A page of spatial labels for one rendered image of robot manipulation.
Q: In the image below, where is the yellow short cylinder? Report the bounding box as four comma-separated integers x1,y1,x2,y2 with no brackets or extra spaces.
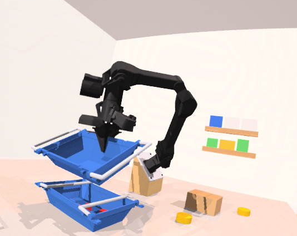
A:
237,207,250,217
176,212,192,224

